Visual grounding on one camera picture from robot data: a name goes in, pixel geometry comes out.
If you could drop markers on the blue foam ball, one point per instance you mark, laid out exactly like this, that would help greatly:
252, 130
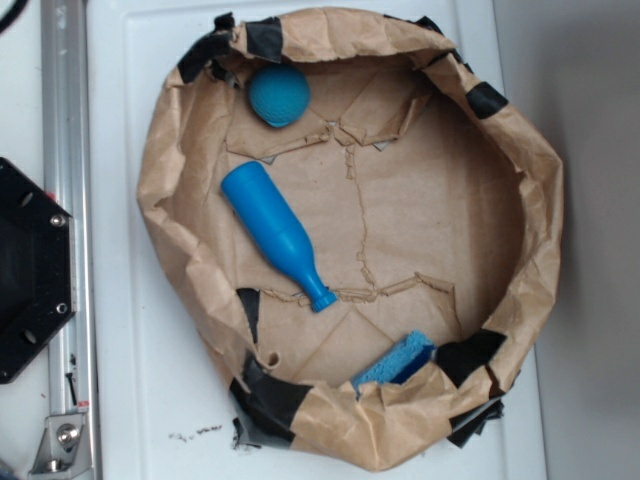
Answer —
279, 94

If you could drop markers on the blue plastic bottle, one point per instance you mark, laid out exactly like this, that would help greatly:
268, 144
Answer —
275, 229

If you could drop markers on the brown paper bag basin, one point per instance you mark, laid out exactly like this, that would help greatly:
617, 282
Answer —
432, 205

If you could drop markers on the blue sponge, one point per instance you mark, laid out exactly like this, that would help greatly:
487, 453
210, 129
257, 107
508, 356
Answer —
399, 363

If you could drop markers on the aluminium extrusion rail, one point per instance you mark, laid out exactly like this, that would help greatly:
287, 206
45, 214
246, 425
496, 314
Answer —
73, 386

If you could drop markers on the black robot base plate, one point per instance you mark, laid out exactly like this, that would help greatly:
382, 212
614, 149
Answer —
36, 277

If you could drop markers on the metal corner bracket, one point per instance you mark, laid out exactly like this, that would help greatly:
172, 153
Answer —
64, 451

